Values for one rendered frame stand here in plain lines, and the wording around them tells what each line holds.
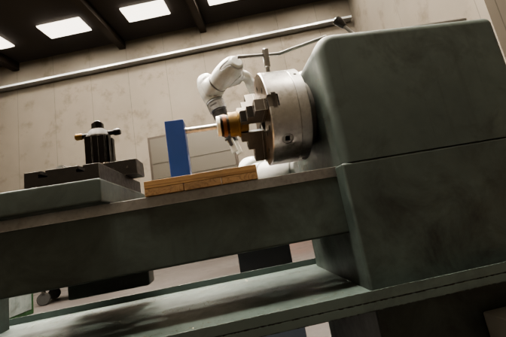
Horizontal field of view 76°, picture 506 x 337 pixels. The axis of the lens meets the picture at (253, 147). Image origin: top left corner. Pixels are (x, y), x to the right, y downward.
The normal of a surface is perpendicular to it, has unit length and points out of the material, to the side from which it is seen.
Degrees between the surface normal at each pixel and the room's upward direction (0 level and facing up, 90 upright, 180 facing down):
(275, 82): 64
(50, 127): 90
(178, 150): 90
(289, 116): 106
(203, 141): 90
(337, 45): 90
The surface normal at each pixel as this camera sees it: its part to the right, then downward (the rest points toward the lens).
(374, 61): 0.09, -0.22
